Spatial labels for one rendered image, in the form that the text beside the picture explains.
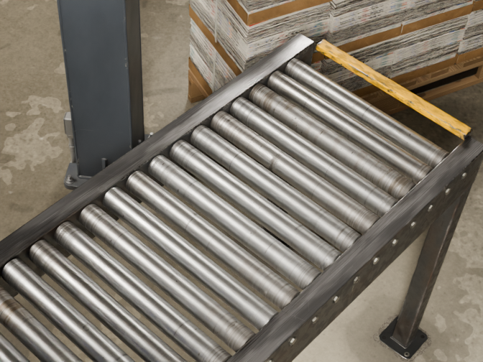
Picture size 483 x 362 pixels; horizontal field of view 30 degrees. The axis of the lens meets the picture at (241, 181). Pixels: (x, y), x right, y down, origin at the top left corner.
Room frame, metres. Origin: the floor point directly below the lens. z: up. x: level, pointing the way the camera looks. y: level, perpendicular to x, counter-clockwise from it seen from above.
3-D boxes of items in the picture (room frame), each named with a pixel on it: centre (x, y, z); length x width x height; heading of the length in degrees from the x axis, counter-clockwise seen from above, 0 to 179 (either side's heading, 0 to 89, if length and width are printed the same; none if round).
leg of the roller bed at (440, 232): (1.42, -0.50, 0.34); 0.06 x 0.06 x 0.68; 51
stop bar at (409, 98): (1.58, -0.33, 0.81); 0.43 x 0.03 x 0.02; 51
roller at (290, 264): (1.17, 0.01, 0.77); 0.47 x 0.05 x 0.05; 51
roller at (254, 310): (1.07, 0.10, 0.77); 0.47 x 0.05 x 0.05; 51
